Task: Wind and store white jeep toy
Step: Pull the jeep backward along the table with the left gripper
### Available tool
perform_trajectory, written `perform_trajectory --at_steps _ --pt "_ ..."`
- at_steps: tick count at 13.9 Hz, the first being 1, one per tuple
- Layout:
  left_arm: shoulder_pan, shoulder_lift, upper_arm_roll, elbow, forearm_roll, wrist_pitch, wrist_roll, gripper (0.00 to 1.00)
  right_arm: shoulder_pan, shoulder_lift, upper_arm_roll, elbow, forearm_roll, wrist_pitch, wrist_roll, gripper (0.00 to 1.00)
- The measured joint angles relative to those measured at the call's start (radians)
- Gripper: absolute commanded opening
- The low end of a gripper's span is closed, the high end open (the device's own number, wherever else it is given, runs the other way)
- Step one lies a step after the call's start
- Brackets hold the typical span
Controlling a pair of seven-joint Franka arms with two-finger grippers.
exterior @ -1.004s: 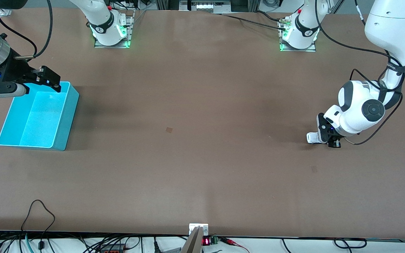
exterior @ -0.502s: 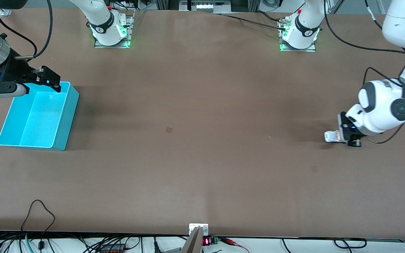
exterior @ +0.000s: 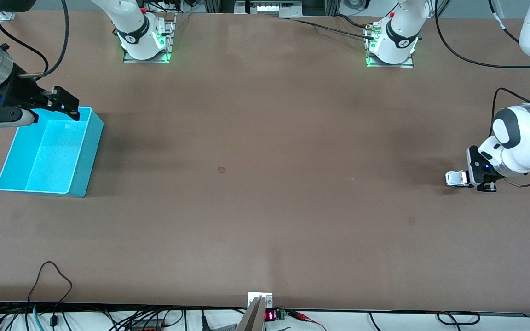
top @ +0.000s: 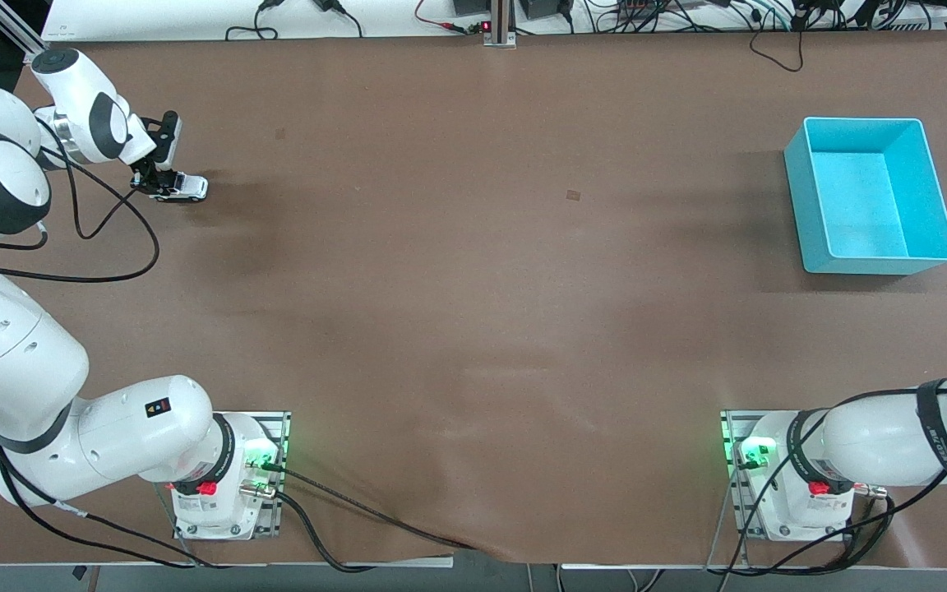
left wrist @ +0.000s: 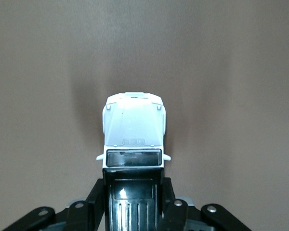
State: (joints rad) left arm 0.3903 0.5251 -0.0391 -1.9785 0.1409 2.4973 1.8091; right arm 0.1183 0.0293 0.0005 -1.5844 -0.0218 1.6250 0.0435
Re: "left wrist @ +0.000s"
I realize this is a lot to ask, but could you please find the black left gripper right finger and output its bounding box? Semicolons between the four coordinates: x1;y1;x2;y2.
156;177;253;231

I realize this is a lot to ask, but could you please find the white jeep toy black bed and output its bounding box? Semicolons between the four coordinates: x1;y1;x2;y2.
95;91;172;231

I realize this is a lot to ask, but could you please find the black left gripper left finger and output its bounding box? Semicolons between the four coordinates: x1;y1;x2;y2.
1;177;105;231

